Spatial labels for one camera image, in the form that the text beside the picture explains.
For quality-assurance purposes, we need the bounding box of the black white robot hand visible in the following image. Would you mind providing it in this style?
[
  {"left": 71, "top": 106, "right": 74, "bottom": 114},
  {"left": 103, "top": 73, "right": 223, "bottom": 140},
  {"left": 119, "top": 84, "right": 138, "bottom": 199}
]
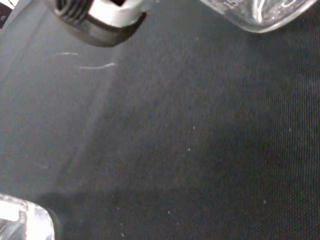
[{"left": 41, "top": 0, "right": 161, "bottom": 48}]

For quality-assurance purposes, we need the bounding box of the black and white box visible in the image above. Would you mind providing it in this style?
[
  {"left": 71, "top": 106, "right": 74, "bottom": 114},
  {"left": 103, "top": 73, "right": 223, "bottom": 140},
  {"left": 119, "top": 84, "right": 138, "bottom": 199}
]
[{"left": 0, "top": 0, "right": 20, "bottom": 30}]

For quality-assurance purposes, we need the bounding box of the black cloth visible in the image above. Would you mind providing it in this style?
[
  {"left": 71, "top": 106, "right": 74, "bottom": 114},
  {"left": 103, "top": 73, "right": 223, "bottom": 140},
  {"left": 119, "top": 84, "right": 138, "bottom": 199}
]
[{"left": 0, "top": 0, "right": 320, "bottom": 240}]

